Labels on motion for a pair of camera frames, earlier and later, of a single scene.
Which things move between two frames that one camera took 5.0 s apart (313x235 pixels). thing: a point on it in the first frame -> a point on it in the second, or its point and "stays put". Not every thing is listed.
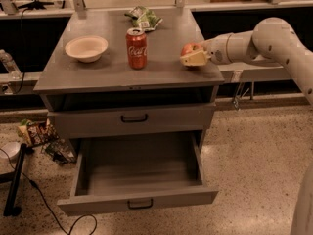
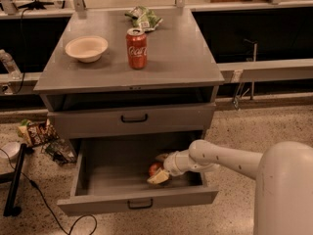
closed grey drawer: x=94 y=122 stays put
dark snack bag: x=60 y=151 stays put
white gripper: x=217 y=51 -> x=171 y=164
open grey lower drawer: x=138 y=171 stays put
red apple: x=191 y=47 -> x=155 y=167
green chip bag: x=144 y=18 stays put
